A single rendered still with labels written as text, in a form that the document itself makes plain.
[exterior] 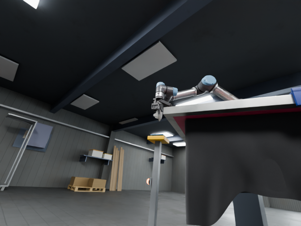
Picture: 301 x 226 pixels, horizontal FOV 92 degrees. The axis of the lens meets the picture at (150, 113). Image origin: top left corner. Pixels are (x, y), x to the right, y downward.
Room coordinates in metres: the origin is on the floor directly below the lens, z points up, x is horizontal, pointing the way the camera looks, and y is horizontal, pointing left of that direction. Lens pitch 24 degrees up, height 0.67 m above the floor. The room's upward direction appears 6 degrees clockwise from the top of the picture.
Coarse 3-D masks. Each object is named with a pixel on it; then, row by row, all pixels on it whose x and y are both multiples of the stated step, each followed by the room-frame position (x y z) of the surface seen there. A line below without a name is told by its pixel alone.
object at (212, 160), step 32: (192, 128) 0.64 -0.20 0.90; (224, 128) 0.58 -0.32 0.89; (256, 128) 0.53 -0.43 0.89; (288, 128) 0.49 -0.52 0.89; (192, 160) 0.64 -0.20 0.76; (224, 160) 0.59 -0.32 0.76; (256, 160) 0.55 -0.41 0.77; (288, 160) 0.50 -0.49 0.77; (192, 192) 0.65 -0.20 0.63; (224, 192) 0.60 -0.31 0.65; (256, 192) 0.57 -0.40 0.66; (288, 192) 0.51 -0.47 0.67; (192, 224) 0.65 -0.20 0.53
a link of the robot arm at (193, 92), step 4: (192, 88) 1.23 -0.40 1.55; (196, 88) 1.22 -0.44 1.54; (180, 92) 1.20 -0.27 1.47; (184, 92) 1.21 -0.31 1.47; (188, 92) 1.22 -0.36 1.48; (192, 92) 1.23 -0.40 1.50; (196, 92) 1.23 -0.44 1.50; (200, 92) 1.23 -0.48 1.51; (204, 92) 1.22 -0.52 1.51; (164, 96) 1.18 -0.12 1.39; (172, 96) 1.20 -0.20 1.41; (176, 96) 1.21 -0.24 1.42; (180, 96) 1.22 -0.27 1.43; (184, 96) 1.23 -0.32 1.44; (188, 96) 1.26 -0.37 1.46; (168, 100) 1.21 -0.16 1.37
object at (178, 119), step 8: (240, 112) 0.53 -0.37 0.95; (248, 112) 0.52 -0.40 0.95; (256, 112) 0.51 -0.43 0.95; (264, 112) 0.50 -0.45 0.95; (272, 112) 0.50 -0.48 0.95; (280, 112) 0.49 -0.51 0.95; (288, 112) 0.48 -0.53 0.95; (176, 120) 0.69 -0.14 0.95; (184, 120) 0.68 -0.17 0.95; (184, 128) 0.80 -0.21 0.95
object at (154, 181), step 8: (152, 136) 1.03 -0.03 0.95; (160, 136) 1.00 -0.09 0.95; (160, 144) 1.06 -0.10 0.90; (160, 152) 1.07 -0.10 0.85; (152, 176) 1.06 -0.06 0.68; (152, 184) 1.06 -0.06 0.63; (152, 192) 1.06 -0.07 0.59; (152, 200) 1.06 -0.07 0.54; (152, 208) 1.06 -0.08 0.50; (152, 216) 1.05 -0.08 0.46; (152, 224) 1.05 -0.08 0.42
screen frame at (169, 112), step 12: (276, 96) 0.44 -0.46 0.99; (288, 96) 0.43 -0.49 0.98; (168, 108) 0.62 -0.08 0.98; (180, 108) 0.59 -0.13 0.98; (192, 108) 0.57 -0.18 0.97; (204, 108) 0.55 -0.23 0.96; (216, 108) 0.53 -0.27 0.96; (228, 108) 0.51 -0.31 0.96; (240, 108) 0.49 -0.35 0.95; (252, 108) 0.48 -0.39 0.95; (264, 108) 0.47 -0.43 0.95; (276, 108) 0.46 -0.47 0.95; (288, 108) 0.46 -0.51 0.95; (168, 120) 0.70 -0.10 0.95; (180, 132) 0.88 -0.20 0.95
